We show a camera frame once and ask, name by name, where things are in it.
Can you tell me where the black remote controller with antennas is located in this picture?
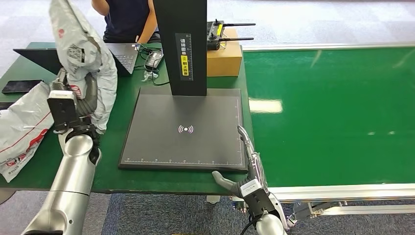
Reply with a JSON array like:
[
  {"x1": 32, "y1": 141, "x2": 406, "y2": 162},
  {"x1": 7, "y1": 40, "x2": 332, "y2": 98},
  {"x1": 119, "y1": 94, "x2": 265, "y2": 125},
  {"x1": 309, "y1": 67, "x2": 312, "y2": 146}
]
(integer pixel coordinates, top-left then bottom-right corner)
[{"x1": 207, "y1": 19, "x2": 256, "y2": 51}]

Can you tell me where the clear plastic wrapper scrap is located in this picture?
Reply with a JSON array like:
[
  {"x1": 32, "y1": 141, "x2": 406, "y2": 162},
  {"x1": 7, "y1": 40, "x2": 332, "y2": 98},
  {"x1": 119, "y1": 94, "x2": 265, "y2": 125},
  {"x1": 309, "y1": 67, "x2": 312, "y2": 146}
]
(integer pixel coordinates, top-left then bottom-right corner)
[{"x1": 142, "y1": 70, "x2": 160, "y2": 82}]

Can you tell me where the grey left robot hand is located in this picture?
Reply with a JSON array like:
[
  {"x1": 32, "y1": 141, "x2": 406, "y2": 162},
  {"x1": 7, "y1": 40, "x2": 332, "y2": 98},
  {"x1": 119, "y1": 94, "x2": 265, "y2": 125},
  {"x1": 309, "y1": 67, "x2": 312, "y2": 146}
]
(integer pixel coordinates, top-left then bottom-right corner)
[{"x1": 50, "y1": 68, "x2": 99, "y2": 118}]

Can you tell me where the person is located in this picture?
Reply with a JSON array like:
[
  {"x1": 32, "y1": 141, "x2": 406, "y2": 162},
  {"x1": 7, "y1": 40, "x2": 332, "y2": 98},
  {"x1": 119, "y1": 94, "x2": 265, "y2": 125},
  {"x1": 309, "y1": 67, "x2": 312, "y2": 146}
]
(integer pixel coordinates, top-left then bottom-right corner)
[{"x1": 91, "y1": 0, "x2": 162, "y2": 45}]

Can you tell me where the black power cable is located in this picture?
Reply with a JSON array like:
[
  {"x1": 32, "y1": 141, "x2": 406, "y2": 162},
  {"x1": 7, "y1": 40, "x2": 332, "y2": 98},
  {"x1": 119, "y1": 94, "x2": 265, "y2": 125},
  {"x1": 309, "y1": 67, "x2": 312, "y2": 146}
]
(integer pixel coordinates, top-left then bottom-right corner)
[{"x1": 134, "y1": 44, "x2": 171, "y2": 87}]

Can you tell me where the green conveyor belt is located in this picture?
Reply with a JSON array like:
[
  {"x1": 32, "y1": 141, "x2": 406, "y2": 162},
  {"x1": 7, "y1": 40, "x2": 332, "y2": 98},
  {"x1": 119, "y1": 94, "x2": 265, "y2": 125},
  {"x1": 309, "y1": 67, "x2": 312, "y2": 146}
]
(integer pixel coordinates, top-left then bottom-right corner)
[{"x1": 231, "y1": 42, "x2": 415, "y2": 217}]

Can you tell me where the black weighing scanner device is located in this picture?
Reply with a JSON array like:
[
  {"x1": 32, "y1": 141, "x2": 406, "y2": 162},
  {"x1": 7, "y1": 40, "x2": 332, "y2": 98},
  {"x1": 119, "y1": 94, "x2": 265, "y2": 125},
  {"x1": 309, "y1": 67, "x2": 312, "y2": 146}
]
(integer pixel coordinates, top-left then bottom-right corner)
[{"x1": 118, "y1": 0, "x2": 249, "y2": 172}]

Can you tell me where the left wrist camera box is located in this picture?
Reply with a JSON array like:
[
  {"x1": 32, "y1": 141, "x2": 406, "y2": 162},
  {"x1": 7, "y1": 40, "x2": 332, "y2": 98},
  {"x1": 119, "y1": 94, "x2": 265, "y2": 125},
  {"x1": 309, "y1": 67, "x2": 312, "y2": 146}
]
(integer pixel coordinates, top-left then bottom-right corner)
[{"x1": 46, "y1": 90, "x2": 94, "y2": 134}]

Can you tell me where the white red-printed plastic package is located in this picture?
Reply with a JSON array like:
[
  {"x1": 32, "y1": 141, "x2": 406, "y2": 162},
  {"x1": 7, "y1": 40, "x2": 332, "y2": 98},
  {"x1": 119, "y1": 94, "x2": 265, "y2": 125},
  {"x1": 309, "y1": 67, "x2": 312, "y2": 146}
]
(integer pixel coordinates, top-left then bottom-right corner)
[{"x1": 48, "y1": 0, "x2": 118, "y2": 134}]

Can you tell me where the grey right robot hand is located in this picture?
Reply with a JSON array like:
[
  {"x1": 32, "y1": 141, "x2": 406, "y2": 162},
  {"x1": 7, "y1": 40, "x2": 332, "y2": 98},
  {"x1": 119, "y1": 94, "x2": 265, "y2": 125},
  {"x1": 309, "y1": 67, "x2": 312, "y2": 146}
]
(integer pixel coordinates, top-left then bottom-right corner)
[{"x1": 211, "y1": 125, "x2": 269, "y2": 198}]

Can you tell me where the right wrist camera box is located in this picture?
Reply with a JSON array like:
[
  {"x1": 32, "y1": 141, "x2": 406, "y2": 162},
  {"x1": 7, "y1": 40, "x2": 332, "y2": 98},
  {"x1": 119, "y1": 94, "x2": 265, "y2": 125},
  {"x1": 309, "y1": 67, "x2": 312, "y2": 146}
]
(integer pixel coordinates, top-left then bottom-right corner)
[{"x1": 240, "y1": 179, "x2": 278, "y2": 218}]

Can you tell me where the dark open laptop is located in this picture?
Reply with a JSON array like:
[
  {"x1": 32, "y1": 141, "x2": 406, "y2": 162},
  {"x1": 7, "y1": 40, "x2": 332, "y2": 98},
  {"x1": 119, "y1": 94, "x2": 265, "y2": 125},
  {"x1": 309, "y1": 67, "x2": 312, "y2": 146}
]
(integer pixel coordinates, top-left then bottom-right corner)
[{"x1": 13, "y1": 43, "x2": 141, "y2": 77}]

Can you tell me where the white red-striped plastic package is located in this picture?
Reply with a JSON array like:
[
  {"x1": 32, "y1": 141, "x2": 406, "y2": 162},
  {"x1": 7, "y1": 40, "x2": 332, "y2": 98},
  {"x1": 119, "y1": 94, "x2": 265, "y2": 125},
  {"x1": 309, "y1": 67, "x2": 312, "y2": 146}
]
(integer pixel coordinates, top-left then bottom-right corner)
[{"x1": 0, "y1": 81, "x2": 56, "y2": 183}]

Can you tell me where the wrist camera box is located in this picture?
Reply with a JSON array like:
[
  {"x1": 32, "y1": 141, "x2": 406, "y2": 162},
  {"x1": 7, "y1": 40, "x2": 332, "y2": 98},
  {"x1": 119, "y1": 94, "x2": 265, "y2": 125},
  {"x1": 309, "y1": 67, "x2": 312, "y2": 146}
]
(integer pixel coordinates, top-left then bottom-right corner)
[
  {"x1": 240, "y1": 179, "x2": 278, "y2": 218},
  {"x1": 46, "y1": 90, "x2": 94, "y2": 134}
]

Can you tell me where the grey power adapter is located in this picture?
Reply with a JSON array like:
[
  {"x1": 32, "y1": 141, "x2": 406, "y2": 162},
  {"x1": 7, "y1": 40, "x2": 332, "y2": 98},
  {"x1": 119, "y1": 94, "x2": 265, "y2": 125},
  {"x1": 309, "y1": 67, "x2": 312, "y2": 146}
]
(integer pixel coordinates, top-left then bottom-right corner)
[{"x1": 145, "y1": 51, "x2": 164, "y2": 71}]

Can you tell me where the black smartphone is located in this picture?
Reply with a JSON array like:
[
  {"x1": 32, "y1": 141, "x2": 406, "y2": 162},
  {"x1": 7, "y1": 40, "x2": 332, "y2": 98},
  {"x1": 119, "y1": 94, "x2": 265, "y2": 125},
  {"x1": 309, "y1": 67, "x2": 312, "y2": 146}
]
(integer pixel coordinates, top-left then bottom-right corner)
[{"x1": 1, "y1": 79, "x2": 44, "y2": 94}]

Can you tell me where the brown cardboard box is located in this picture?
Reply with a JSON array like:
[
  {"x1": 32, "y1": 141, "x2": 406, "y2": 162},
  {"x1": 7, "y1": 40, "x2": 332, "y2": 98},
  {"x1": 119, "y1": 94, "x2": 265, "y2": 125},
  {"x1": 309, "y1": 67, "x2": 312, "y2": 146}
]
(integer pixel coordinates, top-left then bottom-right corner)
[{"x1": 206, "y1": 28, "x2": 243, "y2": 78}]

